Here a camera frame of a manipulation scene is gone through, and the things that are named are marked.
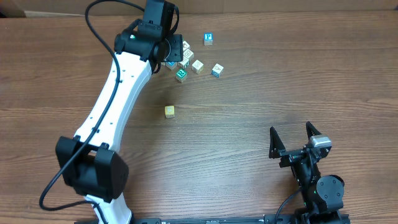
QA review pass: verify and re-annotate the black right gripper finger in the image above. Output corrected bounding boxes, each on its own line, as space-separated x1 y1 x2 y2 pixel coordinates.
269 126 285 159
305 121 321 139

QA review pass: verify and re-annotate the green R wooden block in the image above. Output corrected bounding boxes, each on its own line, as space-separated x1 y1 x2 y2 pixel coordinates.
175 69 188 83

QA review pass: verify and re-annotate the white block blue side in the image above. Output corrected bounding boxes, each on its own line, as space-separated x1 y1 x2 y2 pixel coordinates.
211 63 224 78

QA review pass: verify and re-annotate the yellow G wooden block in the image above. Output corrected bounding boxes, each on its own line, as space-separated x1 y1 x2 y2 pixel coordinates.
165 106 175 118

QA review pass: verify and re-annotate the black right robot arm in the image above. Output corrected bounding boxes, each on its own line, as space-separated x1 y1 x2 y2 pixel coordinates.
269 121 350 223

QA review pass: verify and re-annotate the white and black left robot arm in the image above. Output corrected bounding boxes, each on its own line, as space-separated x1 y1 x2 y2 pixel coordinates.
55 19 183 223

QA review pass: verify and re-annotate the white acorn picture block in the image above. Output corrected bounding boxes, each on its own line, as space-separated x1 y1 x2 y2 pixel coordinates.
183 40 190 51

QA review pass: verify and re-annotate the blue H wooden block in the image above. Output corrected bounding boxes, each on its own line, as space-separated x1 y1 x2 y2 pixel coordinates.
165 62 178 70

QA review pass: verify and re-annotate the white pretzel picture block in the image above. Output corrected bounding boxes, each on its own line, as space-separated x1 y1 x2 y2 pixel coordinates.
183 49 194 61

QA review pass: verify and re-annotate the white pineapple wooden block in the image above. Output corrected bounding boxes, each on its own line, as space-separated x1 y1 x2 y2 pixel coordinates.
192 60 204 74

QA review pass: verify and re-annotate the blue P wooden block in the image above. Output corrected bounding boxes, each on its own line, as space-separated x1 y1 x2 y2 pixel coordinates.
203 32 213 45

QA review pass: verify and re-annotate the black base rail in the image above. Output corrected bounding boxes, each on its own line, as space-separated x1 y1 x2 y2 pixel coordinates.
133 215 351 224

